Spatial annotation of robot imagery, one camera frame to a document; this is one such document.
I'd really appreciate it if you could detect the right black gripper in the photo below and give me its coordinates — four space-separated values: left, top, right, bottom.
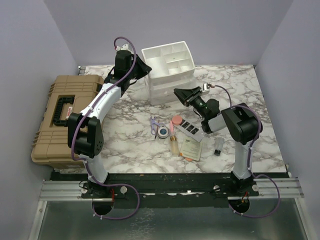
173 86 208 120

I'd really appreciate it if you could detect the white makeup organizer with drawers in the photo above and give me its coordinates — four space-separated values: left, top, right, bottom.
141 41 197 105

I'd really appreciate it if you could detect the round blue lid jar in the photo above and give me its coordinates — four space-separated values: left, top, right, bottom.
157 126 170 139

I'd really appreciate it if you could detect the purple eyelash curler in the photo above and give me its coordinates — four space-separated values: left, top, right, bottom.
149 116 165 136

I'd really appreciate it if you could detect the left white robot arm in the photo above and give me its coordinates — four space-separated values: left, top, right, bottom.
67 50 152 198

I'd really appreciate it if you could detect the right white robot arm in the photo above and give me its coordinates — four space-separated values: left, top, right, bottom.
173 87 263 196

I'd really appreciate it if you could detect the pink round compact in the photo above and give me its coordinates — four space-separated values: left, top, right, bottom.
171 115 183 126

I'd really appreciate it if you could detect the eyeshadow palette plastic sleeve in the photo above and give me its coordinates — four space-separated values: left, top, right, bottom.
175 118 206 142

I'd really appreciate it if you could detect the cream sachet with barcode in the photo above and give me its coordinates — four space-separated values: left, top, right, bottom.
179 137 203 162

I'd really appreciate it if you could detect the clear vial black cap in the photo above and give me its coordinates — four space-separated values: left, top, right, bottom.
214 137 225 156

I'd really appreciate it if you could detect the frosted gold cap bottle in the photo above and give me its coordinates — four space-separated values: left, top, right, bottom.
169 135 180 156

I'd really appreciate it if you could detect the tan hard tool case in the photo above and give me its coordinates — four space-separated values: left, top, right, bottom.
31 75 104 170

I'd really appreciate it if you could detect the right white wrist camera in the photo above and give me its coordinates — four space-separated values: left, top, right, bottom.
202 82 212 95

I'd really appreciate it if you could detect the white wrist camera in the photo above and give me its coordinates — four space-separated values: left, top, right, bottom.
114 42 132 52
202 82 212 95

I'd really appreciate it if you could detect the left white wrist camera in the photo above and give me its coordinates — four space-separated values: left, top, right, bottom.
114 42 132 52

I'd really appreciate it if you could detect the pink handled brush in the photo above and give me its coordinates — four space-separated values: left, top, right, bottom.
169 120 174 136

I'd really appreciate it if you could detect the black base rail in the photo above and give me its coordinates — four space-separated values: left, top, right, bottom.
49 169 261 210

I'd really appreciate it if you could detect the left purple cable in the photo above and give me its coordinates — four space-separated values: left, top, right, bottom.
71 36 141 221

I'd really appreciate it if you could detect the aluminium rail frame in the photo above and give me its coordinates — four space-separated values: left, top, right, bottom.
29 173 313 240

